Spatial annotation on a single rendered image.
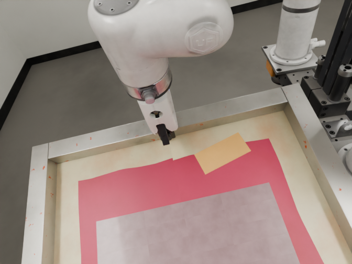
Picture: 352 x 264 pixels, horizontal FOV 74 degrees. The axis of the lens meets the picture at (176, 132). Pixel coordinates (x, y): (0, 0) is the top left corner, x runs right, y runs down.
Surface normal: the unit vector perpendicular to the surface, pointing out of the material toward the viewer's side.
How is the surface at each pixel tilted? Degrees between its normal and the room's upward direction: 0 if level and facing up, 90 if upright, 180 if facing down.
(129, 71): 105
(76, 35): 90
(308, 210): 15
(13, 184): 0
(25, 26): 90
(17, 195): 0
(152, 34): 89
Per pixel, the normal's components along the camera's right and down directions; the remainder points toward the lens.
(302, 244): -0.13, -0.43
